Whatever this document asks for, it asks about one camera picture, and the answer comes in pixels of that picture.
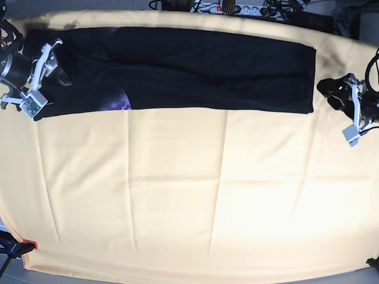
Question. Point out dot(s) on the black red table clamp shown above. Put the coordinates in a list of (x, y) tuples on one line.
[(12, 248)]

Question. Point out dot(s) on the black clamp at right corner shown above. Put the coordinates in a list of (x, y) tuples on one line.
[(374, 263)]

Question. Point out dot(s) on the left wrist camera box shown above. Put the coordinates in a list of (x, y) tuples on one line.
[(352, 135)]

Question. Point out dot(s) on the black box behind table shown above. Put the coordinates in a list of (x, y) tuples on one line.
[(312, 21)]

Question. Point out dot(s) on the white power strip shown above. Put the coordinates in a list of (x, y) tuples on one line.
[(235, 9)]

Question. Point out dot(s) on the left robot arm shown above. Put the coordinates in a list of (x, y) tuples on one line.
[(357, 89)]

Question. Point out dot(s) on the yellow table cloth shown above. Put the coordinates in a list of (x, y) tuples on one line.
[(190, 195)]

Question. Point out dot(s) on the black T-shirt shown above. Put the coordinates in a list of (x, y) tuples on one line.
[(130, 68)]

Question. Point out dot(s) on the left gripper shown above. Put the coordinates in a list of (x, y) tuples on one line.
[(333, 90)]

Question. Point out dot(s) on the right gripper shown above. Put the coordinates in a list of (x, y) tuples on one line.
[(45, 65)]

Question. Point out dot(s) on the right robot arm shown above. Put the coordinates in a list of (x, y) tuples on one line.
[(19, 71)]

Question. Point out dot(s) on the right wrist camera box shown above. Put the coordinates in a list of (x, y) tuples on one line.
[(33, 103)]

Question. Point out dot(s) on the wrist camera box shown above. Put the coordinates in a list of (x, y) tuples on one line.
[(33, 103), (352, 135)]

